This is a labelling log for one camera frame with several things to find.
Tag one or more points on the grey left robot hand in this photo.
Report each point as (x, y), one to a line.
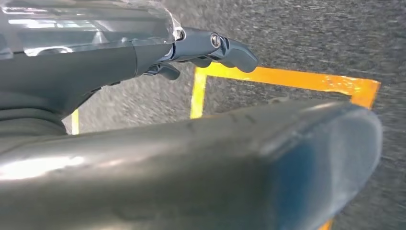
(222, 177)

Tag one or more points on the yellow floor tape square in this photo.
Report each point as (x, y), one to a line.
(285, 77)

